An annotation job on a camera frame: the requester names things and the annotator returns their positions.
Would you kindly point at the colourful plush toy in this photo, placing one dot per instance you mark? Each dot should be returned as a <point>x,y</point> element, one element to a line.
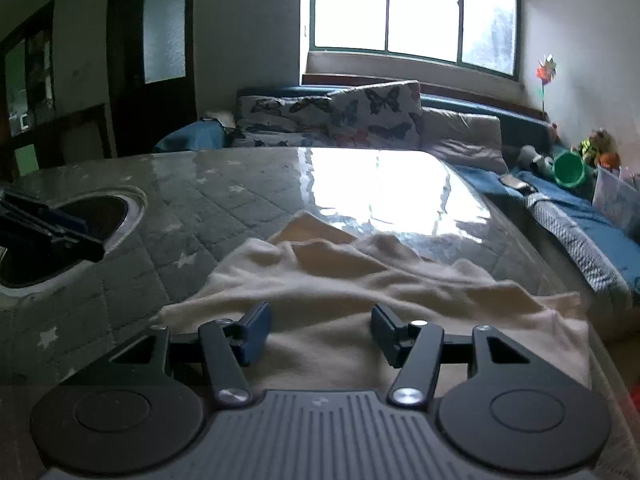
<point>597,147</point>

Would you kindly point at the teal sofa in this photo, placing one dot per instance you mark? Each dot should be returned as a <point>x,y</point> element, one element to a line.
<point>520,120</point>

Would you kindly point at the grey patterned blanket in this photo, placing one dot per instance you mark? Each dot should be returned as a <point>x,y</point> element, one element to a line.
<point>575,240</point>

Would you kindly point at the cream shirt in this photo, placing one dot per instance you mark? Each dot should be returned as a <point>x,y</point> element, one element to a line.
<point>350,280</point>

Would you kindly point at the white cloth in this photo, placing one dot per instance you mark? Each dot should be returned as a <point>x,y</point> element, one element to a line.
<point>222,117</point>

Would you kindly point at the green toy bucket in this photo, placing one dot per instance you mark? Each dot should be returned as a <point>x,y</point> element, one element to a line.
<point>570,170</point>

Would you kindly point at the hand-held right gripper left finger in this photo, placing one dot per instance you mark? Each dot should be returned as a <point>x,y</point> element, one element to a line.
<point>255,330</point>

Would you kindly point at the grey plush toy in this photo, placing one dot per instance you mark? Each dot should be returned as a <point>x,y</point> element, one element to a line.
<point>535,160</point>

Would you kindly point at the dark wooden console table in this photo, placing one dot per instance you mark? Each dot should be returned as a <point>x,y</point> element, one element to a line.
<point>100,110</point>

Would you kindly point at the dark wooden cabinet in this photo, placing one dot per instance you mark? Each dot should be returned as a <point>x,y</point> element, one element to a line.
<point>49,35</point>

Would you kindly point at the green framed window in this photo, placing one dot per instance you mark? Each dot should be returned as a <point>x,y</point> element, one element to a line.
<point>350,5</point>

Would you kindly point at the dark door with frosted glass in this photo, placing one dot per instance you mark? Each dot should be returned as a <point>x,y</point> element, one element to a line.
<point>125,110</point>

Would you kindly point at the black round induction cooktop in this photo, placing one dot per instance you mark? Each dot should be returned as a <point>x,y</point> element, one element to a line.
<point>100,215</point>

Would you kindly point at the beige cushion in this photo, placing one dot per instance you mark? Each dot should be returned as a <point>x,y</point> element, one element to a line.
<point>460,135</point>

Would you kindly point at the butterfly print pillow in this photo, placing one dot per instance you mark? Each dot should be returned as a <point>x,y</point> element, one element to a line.
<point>280,110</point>
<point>380,110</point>

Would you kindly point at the blue blanket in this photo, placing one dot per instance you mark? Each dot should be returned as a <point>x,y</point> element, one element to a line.
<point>190,135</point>

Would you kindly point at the colourful pinwheel toy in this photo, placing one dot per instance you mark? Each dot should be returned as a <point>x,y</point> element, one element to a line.
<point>546,67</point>

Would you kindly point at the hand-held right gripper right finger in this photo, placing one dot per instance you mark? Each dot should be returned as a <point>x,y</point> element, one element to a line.
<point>387,332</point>

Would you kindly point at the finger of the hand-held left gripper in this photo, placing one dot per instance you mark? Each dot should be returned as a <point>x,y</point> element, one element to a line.
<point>65,218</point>
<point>75,247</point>

